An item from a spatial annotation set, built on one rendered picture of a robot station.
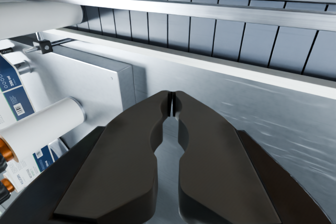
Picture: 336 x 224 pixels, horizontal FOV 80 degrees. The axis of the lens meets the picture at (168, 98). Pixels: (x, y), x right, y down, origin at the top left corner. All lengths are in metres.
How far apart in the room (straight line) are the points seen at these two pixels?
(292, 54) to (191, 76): 0.18
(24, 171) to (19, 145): 0.37
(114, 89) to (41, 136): 0.22
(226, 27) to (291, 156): 0.25
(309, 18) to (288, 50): 0.10
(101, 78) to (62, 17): 0.15
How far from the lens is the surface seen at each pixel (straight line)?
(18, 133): 0.58
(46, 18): 0.42
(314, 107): 0.37
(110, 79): 0.47
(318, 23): 0.20
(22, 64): 0.79
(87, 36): 0.42
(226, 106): 0.40
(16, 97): 0.79
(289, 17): 0.20
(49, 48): 0.59
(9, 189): 0.98
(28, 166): 0.94
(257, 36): 0.29
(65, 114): 0.61
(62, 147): 0.91
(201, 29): 0.31
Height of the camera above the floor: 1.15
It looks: 46 degrees down
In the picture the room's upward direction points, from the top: 129 degrees counter-clockwise
